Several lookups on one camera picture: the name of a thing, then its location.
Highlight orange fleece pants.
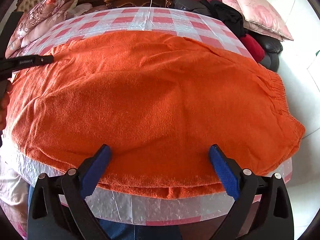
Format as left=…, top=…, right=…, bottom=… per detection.
left=3, top=31, right=305, bottom=199

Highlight person's left hand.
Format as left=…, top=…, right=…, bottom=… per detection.
left=0, top=81, right=12, bottom=131

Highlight red white checkered tablecloth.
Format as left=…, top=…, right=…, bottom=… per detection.
left=4, top=6, right=293, bottom=227

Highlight blue jeans leg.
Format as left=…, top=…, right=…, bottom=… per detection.
left=27, top=175, right=182, bottom=239

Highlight floral folded quilt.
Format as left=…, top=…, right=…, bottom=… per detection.
left=5, top=0, right=78, bottom=59

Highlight red cushion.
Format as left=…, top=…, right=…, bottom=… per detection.
left=240, top=34, right=265, bottom=63

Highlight black leather armchair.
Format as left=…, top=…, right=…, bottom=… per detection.
left=174, top=0, right=283, bottom=72

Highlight pink floral pillow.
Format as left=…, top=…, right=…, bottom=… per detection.
left=222, top=0, right=293, bottom=42

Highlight black garment on armchair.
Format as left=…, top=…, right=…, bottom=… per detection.
left=200, top=0, right=246, bottom=38

